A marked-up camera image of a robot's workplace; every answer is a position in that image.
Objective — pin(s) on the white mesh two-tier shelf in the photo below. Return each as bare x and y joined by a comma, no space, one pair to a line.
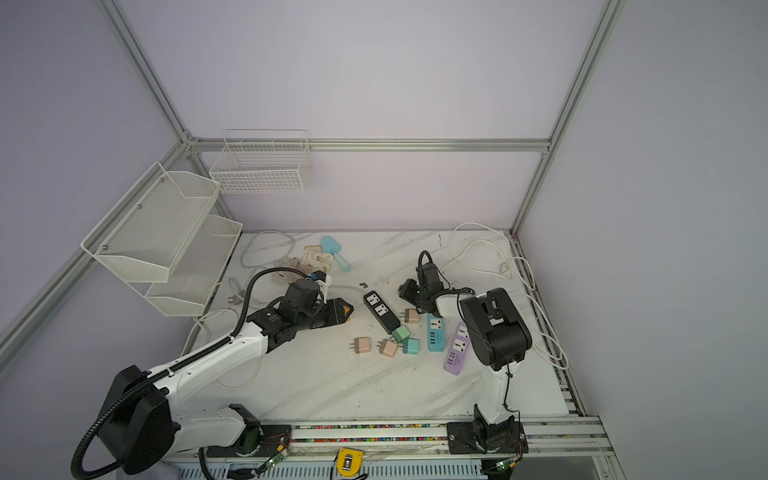
165,241

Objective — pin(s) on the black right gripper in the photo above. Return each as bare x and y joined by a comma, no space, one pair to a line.
406,293

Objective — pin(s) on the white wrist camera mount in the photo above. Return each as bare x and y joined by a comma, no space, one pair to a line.
324,282

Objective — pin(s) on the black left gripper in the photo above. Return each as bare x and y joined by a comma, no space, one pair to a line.
336,313

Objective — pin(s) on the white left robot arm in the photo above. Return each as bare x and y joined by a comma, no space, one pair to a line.
142,418

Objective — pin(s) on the aluminium frame corner post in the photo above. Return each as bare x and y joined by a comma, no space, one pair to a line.
600,36

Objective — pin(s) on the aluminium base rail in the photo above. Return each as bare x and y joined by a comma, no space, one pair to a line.
567,447

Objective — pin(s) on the yellow tape measure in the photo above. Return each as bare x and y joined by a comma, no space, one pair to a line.
348,463

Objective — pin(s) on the beige power strip bundle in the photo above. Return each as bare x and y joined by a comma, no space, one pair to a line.
313,259

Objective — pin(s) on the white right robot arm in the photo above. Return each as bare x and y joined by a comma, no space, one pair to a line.
491,329

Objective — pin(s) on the teal power strip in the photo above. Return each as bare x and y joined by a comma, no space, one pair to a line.
435,333

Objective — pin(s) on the black power strip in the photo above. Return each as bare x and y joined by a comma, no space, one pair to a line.
388,320

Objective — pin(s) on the pink USB charger plug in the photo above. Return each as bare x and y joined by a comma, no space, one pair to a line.
388,348

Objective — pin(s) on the purple power strip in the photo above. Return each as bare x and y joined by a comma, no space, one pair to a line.
458,349

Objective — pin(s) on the green USB charger plug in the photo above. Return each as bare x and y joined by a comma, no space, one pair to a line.
400,334

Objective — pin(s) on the white wire basket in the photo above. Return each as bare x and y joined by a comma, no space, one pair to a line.
263,161

